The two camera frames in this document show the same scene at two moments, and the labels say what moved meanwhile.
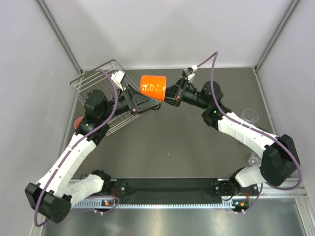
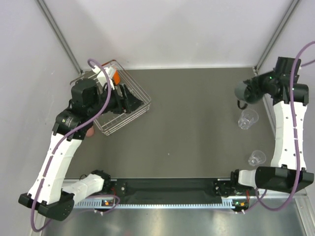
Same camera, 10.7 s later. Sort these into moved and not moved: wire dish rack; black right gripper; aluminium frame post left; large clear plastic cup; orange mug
Moved: orange mug; black right gripper
Not moved: large clear plastic cup; aluminium frame post left; wire dish rack
